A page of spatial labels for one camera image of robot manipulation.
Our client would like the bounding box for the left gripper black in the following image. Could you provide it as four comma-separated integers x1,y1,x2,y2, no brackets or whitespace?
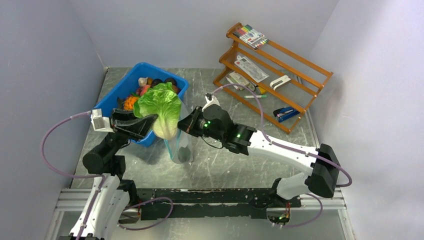
100,107,158,155

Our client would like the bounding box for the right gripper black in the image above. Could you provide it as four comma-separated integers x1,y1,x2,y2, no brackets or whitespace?
174,106,225,143

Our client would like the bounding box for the clear zip top bag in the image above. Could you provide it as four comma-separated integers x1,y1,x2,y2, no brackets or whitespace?
162,98,193,164

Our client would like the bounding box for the green napa cabbage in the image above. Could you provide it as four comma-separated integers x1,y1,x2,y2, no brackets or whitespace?
133,82,182,140

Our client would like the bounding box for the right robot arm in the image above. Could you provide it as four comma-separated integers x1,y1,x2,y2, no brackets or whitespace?
177,104,340,207

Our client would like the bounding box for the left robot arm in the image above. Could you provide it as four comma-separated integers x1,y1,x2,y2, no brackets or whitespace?
60,108,158,240

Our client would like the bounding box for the orange carrot flower toy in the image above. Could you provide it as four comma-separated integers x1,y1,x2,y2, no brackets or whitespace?
123,95,140,111

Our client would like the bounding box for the pink peach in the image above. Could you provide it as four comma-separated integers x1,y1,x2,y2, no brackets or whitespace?
139,84,151,96

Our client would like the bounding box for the blue plastic bin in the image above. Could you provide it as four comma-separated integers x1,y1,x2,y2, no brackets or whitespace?
94,62,189,149

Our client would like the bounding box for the dark plum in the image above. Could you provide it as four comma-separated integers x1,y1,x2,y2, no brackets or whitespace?
164,77,177,86

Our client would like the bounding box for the garlic bulb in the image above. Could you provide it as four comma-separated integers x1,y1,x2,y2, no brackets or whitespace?
138,77,148,88

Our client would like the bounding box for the dark mangosteen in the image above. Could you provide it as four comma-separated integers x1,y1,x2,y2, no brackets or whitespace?
150,78,163,88

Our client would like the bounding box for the green white box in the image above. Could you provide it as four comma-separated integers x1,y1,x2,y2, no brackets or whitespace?
228,71,249,87

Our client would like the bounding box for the green capped white marker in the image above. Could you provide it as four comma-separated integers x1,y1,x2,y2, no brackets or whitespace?
243,94,267,99

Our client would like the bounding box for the packaged item in blister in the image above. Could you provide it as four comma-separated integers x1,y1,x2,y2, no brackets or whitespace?
234,55,269,83

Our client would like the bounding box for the blue stapler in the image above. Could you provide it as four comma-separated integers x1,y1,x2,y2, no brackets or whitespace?
273,106,300,123

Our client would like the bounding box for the orange wooden shelf rack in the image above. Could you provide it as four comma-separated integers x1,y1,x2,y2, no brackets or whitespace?
213,22,333,134

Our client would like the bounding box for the white stapler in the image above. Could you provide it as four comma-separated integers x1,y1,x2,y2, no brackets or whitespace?
269,75,292,91

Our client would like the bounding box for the pack of coloured markers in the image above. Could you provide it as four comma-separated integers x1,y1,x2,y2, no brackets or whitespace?
232,24,270,50

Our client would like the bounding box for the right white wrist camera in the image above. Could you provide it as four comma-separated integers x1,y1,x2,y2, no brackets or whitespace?
202,93,220,112

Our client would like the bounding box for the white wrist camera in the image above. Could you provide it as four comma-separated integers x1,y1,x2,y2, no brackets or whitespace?
90,108,113,133
202,93,220,112

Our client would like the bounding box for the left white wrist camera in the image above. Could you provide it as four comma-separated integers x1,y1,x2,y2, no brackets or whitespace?
90,108,113,133

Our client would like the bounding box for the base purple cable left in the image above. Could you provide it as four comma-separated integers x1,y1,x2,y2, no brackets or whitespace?
115,196,174,232

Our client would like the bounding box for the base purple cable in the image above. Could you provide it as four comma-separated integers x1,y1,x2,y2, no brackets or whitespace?
271,193,324,229
115,196,174,232

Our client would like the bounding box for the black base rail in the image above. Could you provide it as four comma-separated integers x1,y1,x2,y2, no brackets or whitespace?
137,188,301,220

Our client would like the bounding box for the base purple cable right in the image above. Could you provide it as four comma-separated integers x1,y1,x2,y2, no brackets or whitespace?
271,193,324,229

